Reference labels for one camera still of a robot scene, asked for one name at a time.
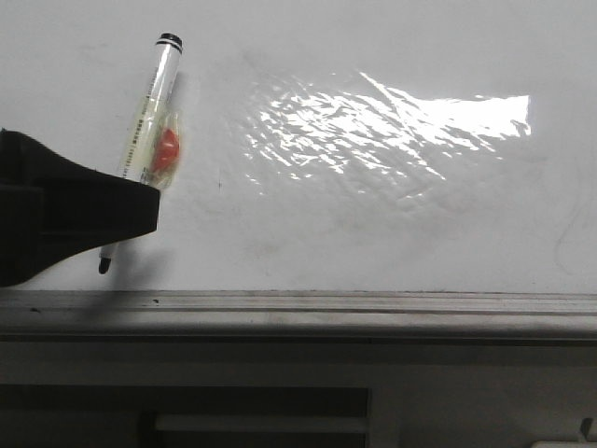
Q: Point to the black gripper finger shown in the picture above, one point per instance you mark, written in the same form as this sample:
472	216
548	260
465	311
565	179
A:
53	208

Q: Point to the white whiteboard marker pen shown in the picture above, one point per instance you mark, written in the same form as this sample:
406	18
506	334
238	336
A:
140	149

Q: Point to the white object bottom right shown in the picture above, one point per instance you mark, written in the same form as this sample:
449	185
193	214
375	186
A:
584	438

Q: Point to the white table frame below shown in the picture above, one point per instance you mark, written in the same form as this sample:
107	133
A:
231	393

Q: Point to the white whiteboard with metal frame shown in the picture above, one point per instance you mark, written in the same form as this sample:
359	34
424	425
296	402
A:
350	168

